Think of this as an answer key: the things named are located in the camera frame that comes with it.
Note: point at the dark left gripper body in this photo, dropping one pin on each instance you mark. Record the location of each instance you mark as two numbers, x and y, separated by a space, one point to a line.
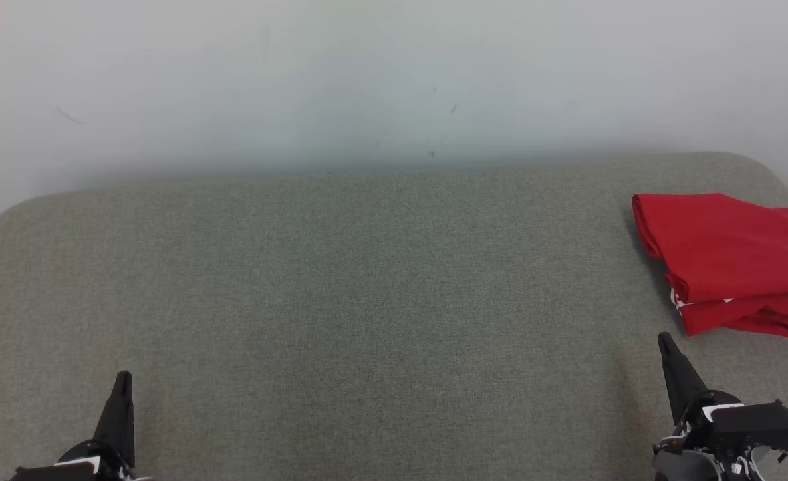
103 457

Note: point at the grey fabric sofa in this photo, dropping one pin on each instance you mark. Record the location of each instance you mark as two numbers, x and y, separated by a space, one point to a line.
367 300

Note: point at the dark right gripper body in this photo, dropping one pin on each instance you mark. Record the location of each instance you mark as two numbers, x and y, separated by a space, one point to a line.
696 424

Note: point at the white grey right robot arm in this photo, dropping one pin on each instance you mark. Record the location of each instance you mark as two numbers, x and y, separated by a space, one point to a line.
684 466

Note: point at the red basketball jersey white trim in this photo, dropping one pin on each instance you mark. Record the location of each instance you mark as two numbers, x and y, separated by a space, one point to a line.
728 240

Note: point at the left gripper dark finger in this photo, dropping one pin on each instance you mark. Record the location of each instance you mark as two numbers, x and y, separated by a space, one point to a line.
121 421

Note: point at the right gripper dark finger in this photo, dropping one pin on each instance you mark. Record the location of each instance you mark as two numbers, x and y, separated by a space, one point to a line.
681 381

